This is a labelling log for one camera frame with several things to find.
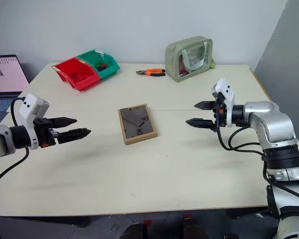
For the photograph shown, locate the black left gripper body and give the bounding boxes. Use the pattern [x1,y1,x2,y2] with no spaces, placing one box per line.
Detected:
[33,117,60,148]

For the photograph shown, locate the open laptop computer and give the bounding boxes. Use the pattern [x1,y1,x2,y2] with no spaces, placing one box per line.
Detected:
[0,55,30,126]

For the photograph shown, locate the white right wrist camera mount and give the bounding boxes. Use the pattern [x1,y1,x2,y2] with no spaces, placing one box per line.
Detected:
[209,78,236,128]

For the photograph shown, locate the orange-handled pliers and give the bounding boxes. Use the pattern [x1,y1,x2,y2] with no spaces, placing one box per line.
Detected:
[136,68,166,77]

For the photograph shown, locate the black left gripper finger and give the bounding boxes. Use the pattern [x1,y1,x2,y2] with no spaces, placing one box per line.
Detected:
[49,117,78,128]
[56,127,92,145]

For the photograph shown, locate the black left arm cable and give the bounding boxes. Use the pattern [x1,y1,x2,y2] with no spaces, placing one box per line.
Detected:
[0,97,30,204]

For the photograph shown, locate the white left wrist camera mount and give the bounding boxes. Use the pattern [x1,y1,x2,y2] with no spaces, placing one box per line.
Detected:
[17,93,50,150]

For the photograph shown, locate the dark rounded shape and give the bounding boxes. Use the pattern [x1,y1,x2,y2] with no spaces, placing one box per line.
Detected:
[121,222,148,239]
[181,214,203,239]

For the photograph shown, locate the green plastic storage bin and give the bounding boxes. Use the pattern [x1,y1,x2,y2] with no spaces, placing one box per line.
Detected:
[77,49,121,81]

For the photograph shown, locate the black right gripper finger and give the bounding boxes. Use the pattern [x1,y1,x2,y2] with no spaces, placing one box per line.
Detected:
[194,101,217,111]
[185,118,216,129]

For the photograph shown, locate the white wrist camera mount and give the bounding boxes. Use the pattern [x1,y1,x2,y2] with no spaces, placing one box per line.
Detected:
[17,93,50,150]
[209,78,236,128]

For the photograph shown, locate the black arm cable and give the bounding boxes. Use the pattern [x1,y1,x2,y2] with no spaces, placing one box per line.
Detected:
[0,97,30,204]
[215,121,275,185]

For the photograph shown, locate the olive green clear-window pouch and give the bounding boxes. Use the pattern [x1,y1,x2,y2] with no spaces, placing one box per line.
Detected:
[164,36,214,83]

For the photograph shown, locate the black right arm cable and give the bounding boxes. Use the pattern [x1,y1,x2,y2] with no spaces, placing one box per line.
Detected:
[215,121,275,185]

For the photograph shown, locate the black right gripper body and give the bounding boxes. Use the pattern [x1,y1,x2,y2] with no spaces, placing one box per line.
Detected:
[212,92,228,132]

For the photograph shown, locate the wooden framed square clock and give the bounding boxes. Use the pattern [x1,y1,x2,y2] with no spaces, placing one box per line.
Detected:
[118,103,158,145]

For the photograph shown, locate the red plastic storage bin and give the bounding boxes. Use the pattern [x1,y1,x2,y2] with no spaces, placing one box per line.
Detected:
[51,57,101,92]

